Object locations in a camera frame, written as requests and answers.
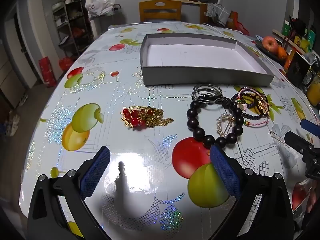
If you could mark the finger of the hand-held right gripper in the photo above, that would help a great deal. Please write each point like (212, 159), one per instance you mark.
(297, 141)
(308, 125)

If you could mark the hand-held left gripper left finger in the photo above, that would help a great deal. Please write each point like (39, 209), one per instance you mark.
(96, 171)

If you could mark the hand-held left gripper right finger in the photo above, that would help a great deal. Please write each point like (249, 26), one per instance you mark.
(223, 171)

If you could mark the silver bangle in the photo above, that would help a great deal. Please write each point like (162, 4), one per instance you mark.
(200, 88)
(197, 98)

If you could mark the grey cardboard box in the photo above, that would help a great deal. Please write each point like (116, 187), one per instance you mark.
(195, 76)

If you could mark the orange juice bottle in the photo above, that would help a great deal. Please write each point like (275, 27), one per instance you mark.
(314, 92)

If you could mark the black mug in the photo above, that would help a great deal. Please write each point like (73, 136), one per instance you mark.
(297, 68)

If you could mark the orange fruit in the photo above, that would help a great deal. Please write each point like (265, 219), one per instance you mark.
(282, 53)

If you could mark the fruit print tablecloth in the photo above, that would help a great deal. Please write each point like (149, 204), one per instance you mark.
(112, 87)

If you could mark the green boxes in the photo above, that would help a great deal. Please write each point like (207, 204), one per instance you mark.
(303, 37)

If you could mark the dark fruit plate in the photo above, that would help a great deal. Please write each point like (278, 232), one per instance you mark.
(261, 50)

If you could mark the red apple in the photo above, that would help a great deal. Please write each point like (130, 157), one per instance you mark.
(269, 43)

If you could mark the red box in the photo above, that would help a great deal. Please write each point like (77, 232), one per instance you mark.
(48, 71)

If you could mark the red plastic bag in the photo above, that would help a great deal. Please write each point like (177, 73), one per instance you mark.
(65, 63)

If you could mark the red cloth bag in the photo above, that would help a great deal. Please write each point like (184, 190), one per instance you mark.
(238, 25)

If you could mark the grey checkered cloth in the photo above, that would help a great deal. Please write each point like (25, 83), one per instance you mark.
(218, 13)

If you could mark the metal storage rack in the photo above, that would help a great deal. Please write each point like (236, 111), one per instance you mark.
(72, 25)

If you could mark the wooden chair with cloth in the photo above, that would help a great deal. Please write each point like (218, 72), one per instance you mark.
(203, 12)

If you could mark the white plastic bag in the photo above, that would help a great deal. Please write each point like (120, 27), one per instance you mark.
(100, 5)

